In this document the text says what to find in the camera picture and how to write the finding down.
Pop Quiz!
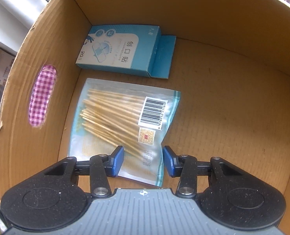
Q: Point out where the white curtain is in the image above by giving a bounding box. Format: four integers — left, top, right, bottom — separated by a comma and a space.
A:
0, 0, 50, 55

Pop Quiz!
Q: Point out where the blue bandage box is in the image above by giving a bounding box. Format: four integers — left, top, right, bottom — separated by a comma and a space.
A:
76, 24, 176, 79

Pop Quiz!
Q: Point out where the pink checkered tablecloth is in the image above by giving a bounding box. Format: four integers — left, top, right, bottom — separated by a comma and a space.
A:
28, 65, 57, 127

